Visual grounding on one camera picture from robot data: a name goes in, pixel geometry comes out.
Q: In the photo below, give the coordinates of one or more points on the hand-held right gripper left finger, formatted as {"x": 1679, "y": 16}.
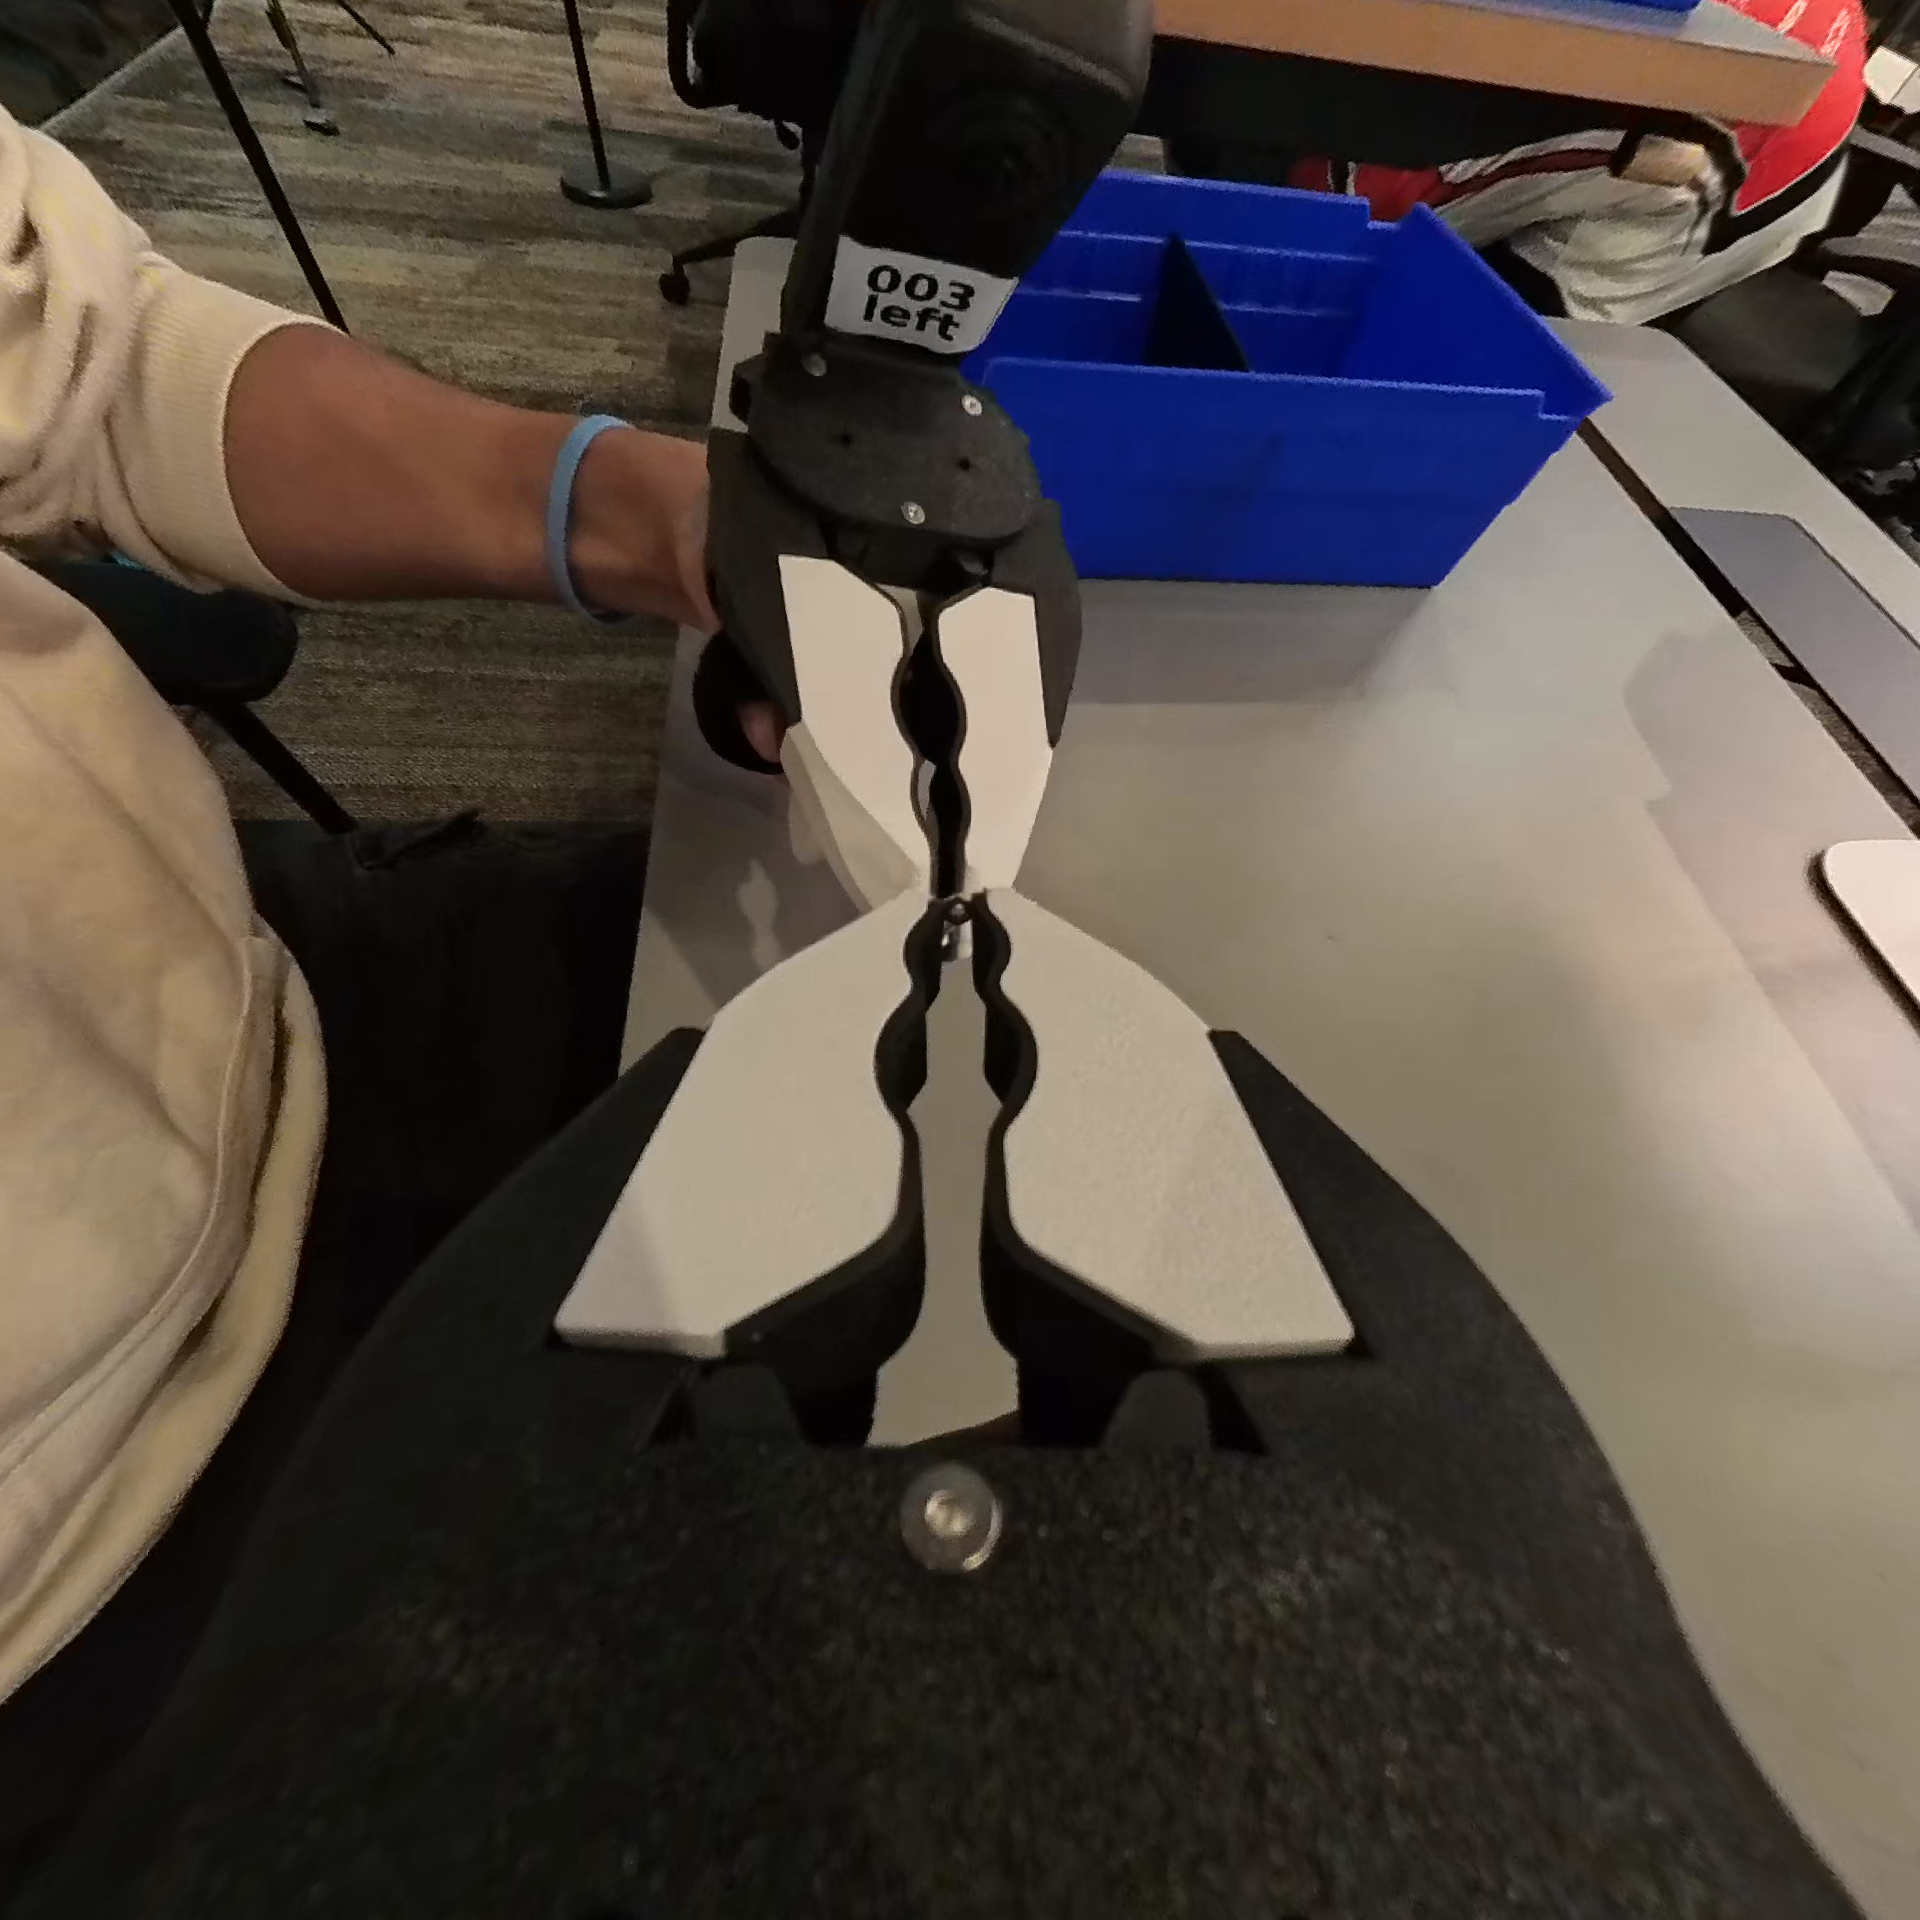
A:
{"x": 751, "y": 1170}

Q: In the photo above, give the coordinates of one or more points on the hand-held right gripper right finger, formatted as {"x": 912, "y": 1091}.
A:
{"x": 1171, "y": 1184}

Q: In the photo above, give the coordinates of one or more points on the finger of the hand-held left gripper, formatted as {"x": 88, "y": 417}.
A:
{"x": 1004, "y": 704}
{"x": 841, "y": 704}

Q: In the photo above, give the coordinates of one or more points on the blue plastic divided bin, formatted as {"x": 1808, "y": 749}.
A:
{"x": 1274, "y": 481}

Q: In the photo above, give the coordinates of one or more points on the person's left forearm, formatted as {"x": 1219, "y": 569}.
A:
{"x": 375, "y": 481}

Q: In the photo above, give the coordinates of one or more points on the blue wristband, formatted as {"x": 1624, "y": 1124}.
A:
{"x": 562, "y": 511}

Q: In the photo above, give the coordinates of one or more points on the black microphone stand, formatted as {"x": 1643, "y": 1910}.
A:
{"x": 600, "y": 182}

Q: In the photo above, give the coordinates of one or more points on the black office chair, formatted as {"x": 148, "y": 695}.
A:
{"x": 181, "y": 645}
{"x": 1801, "y": 344}
{"x": 734, "y": 60}

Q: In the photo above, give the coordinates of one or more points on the person's cream sweater torso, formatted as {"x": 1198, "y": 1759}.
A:
{"x": 134, "y": 1124}

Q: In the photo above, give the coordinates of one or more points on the wooden office desk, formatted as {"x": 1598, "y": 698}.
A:
{"x": 1500, "y": 60}

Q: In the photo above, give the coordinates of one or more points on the white metal display stand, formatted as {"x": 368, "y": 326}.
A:
{"x": 1882, "y": 901}

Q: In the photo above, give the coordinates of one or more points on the dark table inset panel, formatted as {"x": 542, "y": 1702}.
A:
{"x": 1831, "y": 614}

